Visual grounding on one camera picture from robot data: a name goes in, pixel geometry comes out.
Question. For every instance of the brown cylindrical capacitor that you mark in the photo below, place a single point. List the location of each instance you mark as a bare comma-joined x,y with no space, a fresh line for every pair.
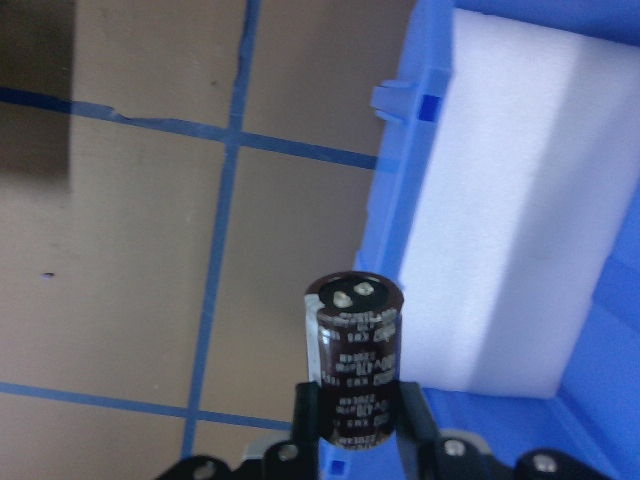
353,328

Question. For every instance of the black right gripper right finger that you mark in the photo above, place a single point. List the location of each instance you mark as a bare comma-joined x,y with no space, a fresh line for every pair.
417,433

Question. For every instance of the blue plastic bin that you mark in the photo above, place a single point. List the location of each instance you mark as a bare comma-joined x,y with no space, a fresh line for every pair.
594,414

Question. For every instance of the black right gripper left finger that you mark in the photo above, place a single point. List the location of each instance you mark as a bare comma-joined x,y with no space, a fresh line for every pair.
305,430

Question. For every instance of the white foam bin liner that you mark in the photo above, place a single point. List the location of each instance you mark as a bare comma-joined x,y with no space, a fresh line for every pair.
534,164

